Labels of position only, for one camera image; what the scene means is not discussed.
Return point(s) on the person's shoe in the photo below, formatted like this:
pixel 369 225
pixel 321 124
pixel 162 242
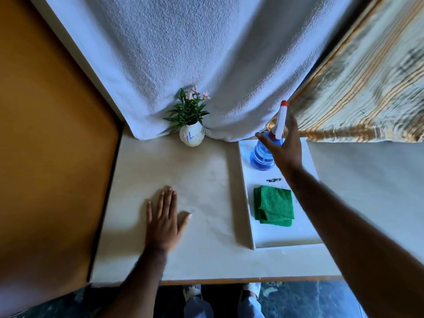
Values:
pixel 192 290
pixel 252 289

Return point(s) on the person's left forearm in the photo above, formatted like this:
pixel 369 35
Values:
pixel 139 284

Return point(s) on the person's left thumb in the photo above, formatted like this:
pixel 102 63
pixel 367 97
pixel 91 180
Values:
pixel 184 222

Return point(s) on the white tray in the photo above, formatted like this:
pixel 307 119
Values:
pixel 281 236

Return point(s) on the white pot with flowering plant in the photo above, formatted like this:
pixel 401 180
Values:
pixel 191 134

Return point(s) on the person's right hand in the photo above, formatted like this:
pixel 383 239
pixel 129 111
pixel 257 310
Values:
pixel 289 152

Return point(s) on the person's left hand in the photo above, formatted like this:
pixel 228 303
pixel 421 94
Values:
pixel 162 230

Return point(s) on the person's right shoe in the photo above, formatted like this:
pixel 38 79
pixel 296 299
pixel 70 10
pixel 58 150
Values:
pixel 252 289

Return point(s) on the person's left little finger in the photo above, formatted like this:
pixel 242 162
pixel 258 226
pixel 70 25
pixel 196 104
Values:
pixel 149 212

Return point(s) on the folded green cloth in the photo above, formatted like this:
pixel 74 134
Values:
pixel 274 205

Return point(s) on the white towel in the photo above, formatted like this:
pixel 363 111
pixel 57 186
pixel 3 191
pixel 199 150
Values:
pixel 205 56

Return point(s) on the light blue trousers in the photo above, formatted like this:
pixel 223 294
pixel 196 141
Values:
pixel 198 309

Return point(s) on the dark crumbs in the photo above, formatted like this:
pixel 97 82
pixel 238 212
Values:
pixel 273 180

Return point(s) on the person's left shoe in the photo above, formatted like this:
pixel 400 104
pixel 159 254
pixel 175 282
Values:
pixel 192 290

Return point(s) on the person's right thumb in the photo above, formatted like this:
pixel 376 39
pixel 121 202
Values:
pixel 265 143

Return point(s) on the person's right forearm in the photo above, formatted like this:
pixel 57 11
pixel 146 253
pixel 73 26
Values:
pixel 351 241

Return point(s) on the person's left middle finger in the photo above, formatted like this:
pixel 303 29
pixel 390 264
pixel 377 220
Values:
pixel 168 202

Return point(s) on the blue spray bottle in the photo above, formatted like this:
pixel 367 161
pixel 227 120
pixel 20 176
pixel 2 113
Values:
pixel 261 157

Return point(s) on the striped beige fabric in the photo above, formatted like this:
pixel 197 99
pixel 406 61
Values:
pixel 371 79

